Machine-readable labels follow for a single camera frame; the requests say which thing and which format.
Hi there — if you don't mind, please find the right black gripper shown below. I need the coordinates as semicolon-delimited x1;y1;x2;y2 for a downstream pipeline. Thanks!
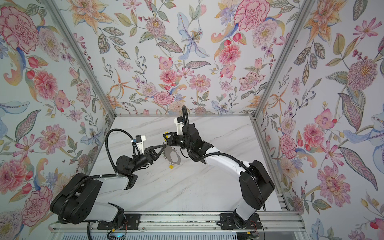
164;132;194;153

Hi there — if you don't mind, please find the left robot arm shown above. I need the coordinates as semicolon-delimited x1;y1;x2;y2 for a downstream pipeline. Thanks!
50;144;166;228

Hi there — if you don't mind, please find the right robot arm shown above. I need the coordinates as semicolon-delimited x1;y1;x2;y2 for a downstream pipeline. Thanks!
163;123;275;225

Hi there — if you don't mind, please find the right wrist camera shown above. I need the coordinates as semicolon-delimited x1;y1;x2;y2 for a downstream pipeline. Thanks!
174;117;184;136

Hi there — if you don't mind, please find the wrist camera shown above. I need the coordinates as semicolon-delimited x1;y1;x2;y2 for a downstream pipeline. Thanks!
174;117;184;136
133;135;146;153

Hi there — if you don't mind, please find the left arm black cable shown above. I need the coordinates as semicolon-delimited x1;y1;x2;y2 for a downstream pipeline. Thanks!
104;128;136;175

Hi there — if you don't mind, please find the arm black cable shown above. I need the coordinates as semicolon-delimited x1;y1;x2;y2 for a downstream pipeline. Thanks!
181;105;193;142
104;128;136;175

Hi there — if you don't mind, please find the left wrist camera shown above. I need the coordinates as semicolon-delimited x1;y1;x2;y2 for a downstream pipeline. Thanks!
133;135;146;153

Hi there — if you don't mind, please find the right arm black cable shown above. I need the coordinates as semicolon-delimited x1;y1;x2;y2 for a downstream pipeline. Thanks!
181;105;193;142

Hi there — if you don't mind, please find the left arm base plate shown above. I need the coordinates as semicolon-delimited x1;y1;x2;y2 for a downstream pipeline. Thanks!
97;214;141;231

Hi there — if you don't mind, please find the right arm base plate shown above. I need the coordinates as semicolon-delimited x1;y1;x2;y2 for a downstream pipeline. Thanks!
216;213;263;230

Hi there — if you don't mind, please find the aluminium mounting rail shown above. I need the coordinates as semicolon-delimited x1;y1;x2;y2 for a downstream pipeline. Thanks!
47;211;310;235

